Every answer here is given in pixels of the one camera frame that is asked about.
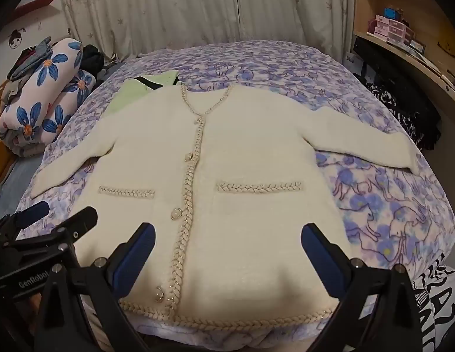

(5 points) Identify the dark clothes heap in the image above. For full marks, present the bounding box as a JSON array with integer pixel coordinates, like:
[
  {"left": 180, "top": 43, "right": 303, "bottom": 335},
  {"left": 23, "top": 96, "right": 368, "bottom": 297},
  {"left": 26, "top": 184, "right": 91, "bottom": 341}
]
[{"left": 82, "top": 44, "right": 120, "bottom": 81}]

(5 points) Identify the black white patterned cloth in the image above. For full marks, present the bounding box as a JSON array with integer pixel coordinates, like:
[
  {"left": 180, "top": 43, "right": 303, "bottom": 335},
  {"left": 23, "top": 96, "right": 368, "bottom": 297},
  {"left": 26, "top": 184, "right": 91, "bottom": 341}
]
[{"left": 367, "top": 81, "right": 443, "bottom": 151}]

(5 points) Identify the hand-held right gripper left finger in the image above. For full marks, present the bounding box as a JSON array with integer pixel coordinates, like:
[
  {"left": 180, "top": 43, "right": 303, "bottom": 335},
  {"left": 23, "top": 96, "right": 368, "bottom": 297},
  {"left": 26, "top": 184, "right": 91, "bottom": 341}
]
[{"left": 37, "top": 222, "right": 156, "bottom": 352}]

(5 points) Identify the blue floral pillow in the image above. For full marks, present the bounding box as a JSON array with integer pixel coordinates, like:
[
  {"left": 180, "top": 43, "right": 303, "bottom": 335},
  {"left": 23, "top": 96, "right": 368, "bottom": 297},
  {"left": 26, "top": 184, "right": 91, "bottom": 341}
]
[{"left": 0, "top": 38, "right": 97, "bottom": 158}]

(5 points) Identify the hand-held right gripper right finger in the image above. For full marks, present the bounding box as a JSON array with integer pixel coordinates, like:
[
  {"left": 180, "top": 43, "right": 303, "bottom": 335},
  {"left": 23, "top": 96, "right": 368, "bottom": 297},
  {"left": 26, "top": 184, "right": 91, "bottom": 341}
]
[{"left": 301, "top": 223, "right": 422, "bottom": 352}]

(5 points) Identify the cream patterned curtain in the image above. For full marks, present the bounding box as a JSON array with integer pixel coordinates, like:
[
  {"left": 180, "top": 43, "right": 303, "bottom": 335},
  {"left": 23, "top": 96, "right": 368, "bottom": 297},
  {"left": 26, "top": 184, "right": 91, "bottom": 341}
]
[{"left": 57, "top": 0, "right": 356, "bottom": 63}]

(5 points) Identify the black white printed garment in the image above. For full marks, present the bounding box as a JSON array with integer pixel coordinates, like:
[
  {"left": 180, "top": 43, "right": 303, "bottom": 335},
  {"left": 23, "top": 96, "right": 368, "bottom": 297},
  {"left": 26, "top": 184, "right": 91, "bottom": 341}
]
[{"left": 411, "top": 253, "right": 455, "bottom": 352}]

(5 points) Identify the grey bed sheet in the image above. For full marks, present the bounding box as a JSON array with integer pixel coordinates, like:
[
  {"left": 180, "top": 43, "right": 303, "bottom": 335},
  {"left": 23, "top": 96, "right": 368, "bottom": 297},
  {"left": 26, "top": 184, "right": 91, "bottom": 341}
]
[{"left": 0, "top": 159, "right": 43, "bottom": 224}]

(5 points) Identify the cartoon wall sticker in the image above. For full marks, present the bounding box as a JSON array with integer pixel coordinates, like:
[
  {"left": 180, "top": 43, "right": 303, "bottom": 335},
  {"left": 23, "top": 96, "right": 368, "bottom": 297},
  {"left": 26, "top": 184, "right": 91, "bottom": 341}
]
[{"left": 8, "top": 27, "right": 28, "bottom": 50}]

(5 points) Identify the stack of pink boxes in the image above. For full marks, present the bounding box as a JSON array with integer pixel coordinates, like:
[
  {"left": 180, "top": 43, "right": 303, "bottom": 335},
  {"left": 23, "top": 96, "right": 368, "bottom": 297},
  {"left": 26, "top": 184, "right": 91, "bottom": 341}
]
[{"left": 373, "top": 15, "right": 414, "bottom": 45}]

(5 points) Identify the purple floral blanket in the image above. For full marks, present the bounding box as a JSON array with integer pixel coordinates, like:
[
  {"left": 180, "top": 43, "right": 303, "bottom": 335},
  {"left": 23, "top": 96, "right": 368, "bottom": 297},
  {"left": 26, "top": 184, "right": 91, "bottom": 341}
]
[{"left": 15, "top": 40, "right": 455, "bottom": 352}]

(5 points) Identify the wooden shelf unit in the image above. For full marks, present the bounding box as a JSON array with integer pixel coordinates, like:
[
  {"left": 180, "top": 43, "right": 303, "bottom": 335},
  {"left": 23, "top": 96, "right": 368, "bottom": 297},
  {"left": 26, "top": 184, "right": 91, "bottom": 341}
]
[{"left": 350, "top": 0, "right": 455, "bottom": 125}]

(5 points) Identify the red wall shelf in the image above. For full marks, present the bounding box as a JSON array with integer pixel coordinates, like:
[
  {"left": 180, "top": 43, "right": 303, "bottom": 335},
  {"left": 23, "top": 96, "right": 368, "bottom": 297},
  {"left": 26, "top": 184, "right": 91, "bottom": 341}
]
[{"left": 11, "top": 0, "right": 61, "bottom": 21}]

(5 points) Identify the white printed box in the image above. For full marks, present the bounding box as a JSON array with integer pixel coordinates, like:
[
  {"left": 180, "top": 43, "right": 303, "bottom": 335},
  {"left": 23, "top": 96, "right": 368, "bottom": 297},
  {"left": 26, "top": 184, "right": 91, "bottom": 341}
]
[{"left": 343, "top": 51, "right": 365, "bottom": 75}]

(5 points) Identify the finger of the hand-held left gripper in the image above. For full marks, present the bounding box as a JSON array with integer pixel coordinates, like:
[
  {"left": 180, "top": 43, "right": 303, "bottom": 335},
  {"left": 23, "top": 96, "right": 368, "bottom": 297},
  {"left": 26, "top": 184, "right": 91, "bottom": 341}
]
[
  {"left": 14, "top": 206, "right": 98, "bottom": 254},
  {"left": 0, "top": 201, "right": 51, "bottom": 236}
]

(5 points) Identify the light green garment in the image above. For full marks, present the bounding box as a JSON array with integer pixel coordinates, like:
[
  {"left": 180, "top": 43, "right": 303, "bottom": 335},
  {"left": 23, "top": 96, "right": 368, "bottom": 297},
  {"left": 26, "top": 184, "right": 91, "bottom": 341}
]
[{"left": 108, "top": 72, "right": 180, "bottom": 116}]

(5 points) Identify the pile of grey clothes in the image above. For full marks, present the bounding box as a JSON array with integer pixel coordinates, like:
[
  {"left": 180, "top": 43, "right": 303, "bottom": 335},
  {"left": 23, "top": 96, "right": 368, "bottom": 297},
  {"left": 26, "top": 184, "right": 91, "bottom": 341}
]
[{"left": 0, "top": 37, "right": 53, "bottom": 105}]

